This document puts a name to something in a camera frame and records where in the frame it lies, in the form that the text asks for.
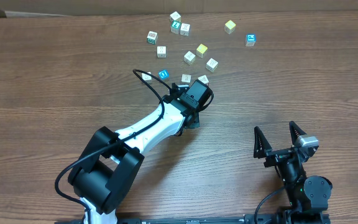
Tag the patterned top wooden block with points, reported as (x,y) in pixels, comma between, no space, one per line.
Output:
(211,64)

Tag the far left wooden block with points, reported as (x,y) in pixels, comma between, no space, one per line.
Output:
(147,78)

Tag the blue letter P block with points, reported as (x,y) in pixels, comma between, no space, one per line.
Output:
(250,40)

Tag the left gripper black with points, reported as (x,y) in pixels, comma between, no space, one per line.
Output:
(193,122)

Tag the green edged wooden block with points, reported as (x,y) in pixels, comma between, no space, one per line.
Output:
(152,37)

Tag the number one wooden block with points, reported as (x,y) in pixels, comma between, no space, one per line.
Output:
(186,79)

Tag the blue letter wooden block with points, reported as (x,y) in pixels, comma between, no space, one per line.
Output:
(163,75)

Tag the cardboard back wall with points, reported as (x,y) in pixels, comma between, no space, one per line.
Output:
(117,7)

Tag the yellow top central block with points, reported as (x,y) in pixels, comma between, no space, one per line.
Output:
(201,50)

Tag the wooden block beside teal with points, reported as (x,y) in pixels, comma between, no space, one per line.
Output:
(185,29)

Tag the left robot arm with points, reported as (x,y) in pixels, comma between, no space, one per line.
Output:
(111,160)

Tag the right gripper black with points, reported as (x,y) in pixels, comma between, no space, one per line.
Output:
(279,156)

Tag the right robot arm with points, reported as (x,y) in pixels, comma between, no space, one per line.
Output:
(308,195)

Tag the red sided wooden block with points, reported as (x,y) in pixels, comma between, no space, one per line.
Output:
(161,51)

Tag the yellow sided wooden block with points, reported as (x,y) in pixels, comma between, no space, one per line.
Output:
(189,57)

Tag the yellow top far block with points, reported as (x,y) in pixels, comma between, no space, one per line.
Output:
(229,27)

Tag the red sided picture block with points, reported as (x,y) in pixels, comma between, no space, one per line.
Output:
(204,79)

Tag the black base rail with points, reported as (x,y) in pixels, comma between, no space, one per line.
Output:
(247,219)

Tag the teal letter wooden block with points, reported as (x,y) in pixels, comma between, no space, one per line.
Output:
(175,27)

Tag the plain top wooden block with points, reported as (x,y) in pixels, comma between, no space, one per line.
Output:
(175,16)

